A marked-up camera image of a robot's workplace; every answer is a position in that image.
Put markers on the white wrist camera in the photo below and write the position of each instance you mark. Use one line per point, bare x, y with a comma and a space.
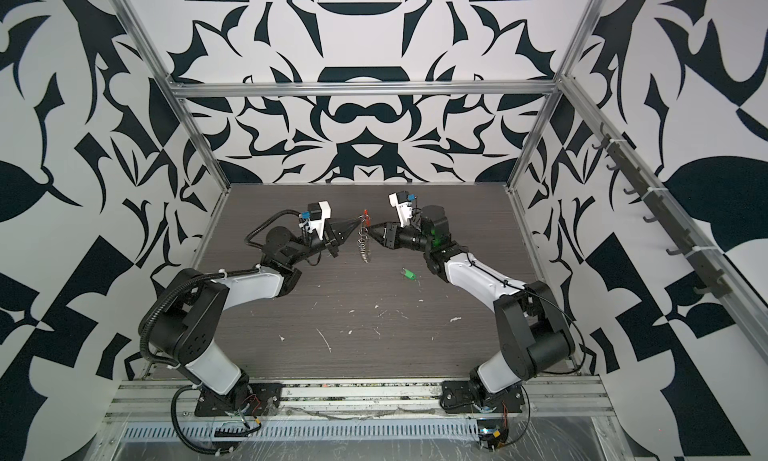
313, 219
405, 205

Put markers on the green tagged key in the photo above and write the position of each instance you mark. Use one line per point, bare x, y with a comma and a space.
410, 275

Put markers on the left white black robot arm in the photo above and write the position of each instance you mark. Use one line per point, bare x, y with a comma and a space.
179, 329

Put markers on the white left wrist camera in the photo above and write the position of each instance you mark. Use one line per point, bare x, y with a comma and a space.
313, 219

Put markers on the black wall hook rail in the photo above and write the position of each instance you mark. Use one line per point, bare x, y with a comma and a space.
666, 212

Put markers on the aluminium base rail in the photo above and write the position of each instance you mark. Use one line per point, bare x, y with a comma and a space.
355, 409

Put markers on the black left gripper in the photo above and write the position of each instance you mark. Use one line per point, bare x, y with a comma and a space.
332, 232

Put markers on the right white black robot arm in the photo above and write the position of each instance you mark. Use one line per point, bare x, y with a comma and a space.
533, 332

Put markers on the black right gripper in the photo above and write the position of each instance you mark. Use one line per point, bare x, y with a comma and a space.
392, 238

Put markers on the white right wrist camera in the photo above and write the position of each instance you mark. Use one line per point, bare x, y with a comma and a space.
405, 205

